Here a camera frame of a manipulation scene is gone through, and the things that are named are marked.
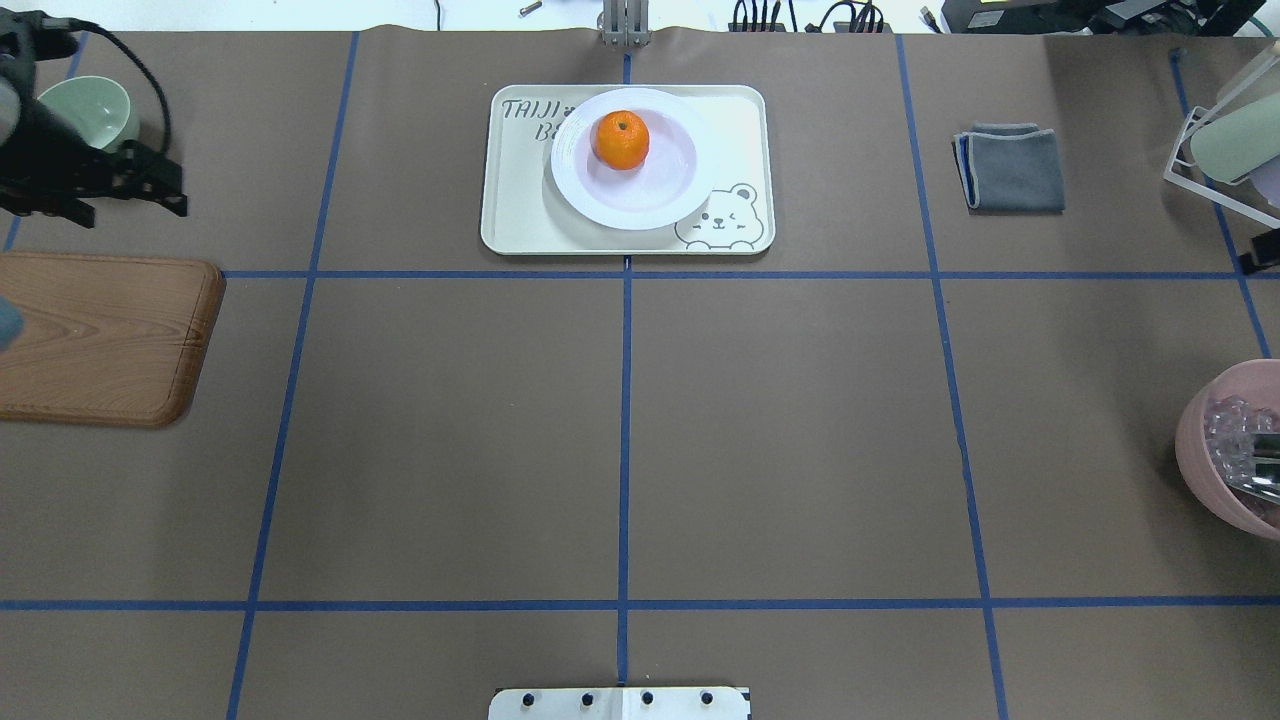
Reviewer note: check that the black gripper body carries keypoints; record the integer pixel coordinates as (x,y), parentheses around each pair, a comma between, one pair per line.
(52,143)

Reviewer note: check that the orange fruit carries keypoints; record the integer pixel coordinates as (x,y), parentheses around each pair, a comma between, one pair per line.
(621,140)

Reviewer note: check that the white plate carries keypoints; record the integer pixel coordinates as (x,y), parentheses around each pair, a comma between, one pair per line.
(673,180)

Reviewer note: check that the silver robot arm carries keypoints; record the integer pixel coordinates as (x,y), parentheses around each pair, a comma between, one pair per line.
(28,39)

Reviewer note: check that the wooden tray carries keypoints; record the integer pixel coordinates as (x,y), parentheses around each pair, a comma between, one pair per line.
(106,340)

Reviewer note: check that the cream bear tray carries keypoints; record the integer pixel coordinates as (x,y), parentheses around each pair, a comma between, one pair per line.
(524,214)

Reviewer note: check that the green bowl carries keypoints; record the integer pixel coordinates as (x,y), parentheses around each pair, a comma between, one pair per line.
(97,108)

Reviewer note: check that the grey folded cloth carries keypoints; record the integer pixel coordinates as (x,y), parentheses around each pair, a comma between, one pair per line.
(1010,169)

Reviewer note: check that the green cup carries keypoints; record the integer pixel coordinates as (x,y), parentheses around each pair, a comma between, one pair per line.
(1228,148)

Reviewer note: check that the white cup rack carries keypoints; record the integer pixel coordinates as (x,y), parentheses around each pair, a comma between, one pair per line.
(1257,79)

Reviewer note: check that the clear ice cubes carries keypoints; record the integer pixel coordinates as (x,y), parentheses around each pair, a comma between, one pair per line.
(1232,417)

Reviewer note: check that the purple cup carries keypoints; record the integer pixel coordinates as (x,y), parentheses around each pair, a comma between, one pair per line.
(1266,181)

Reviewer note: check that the pink bowl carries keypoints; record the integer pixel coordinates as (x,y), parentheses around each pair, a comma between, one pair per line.
(1256,382)

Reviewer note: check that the metal scoop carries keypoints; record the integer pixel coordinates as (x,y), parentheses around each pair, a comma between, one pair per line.
(1252,465)

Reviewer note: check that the aluminium frame post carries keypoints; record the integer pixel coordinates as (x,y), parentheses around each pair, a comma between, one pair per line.
(625,23)

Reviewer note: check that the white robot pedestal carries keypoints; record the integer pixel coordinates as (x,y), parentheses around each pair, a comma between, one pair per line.
(621,702)

